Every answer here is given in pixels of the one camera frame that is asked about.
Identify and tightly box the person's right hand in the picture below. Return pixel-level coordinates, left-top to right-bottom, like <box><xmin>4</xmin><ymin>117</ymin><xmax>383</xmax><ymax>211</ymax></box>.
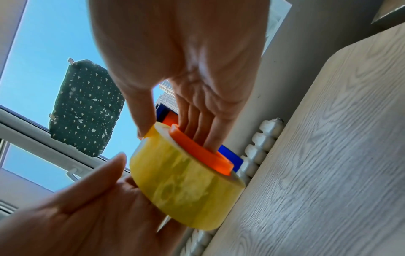
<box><xmin>87</xmin><ymin>0</ymin><xmax>270</xmax><ymax>154</ymax></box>

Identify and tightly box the person's left hand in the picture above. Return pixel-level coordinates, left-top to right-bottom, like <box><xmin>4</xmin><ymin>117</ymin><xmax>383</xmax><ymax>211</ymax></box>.
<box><xmin>0</xmin><ymin>153</ymin><xmax>191</xmax><ymax>256</ymax></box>

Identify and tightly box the orange plastic tape core holder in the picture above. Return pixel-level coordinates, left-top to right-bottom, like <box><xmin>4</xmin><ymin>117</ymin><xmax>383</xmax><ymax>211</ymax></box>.
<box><xmin>161</xmin><ymin>111</ymin><xmax>235</xmax><ymax>176</ymax></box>

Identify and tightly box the yellow packing tape roll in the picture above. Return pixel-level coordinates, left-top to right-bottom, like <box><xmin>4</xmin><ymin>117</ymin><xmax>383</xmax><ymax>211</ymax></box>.
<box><xmin>129</xmin><ymin>121</ymin><xmax>246</xmax><ymax>230</ymax></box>

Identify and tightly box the tall building outside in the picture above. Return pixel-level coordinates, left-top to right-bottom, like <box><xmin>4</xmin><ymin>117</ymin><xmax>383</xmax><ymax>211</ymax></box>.
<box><xmin>156</xmin><ymin>80</ymin><xmax>176</xmax><ymax>112</ymax></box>

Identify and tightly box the dark green patterned cushion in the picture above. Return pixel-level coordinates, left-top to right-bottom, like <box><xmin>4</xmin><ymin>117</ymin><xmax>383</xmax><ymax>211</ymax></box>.
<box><xmin>48</xmin><ymin>57</ymin><xmax>125</xmax><ymax>158</ymax></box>

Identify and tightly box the white radiator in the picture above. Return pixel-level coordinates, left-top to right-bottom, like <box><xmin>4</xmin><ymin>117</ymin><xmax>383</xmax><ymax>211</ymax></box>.
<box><xmin>173</xmin><ymin>117</ymin><xmax>285</xmax><ymax>256</ymax></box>

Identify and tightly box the white window handle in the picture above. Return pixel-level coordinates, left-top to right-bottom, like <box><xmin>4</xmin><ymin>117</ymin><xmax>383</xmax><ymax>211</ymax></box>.
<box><xmin>65</xmin><ymin>167</ymin><xmax>80</xmax><ymax>181</ymax></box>

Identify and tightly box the white window frame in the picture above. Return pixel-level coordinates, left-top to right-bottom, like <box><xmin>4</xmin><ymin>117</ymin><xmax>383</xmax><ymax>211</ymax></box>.
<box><xmin>0</xmin><ymin>104</ymin><xmax>137</xmax><ymax>178</ymax></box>

